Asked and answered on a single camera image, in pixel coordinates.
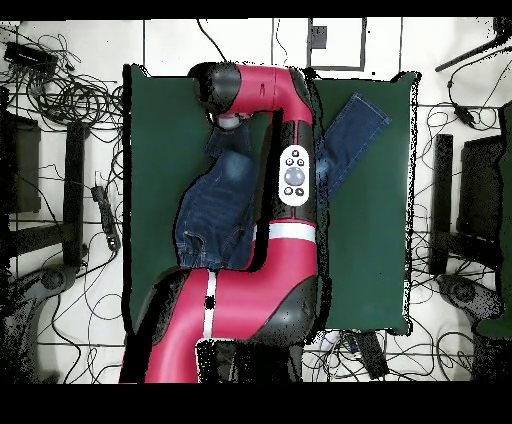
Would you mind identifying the blue denim jeans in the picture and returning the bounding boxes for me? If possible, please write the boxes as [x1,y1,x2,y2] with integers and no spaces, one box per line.
[173,92,392,272]

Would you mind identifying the dark flat panel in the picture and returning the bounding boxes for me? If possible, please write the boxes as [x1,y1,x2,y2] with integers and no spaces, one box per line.
[457,135,505,241]
[7,115,42,214]

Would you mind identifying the dark green table cloth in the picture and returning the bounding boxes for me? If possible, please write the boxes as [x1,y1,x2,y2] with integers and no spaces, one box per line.
[122,63,419,337]

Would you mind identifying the black power strip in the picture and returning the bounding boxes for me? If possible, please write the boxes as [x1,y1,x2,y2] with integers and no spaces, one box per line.
[90,184,122,252]
[351,330,389,380]

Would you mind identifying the black stand bar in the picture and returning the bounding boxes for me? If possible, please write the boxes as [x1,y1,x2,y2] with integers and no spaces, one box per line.
[62,121,86,268]
[429,133,454,275]

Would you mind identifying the grey tripod base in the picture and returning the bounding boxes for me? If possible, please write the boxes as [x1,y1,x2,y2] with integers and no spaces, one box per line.
[15,263,79,305]
[437,273,505,321]

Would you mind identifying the black power adapter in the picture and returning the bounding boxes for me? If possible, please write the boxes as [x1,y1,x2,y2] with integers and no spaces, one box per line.
[453,103,476,127]

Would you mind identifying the thin black rod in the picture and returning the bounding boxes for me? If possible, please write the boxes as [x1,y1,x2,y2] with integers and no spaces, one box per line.
[434,33,512,73]

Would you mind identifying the black electronics box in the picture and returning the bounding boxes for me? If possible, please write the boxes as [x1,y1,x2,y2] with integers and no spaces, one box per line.
[3,40,59,75]

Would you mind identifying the grey rectangular frame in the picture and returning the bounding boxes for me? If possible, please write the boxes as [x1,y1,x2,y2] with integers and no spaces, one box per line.
[306,17,368,72]

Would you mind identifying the tangled black cables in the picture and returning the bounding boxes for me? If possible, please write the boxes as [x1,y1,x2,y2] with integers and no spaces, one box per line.
[0,31,125,133]

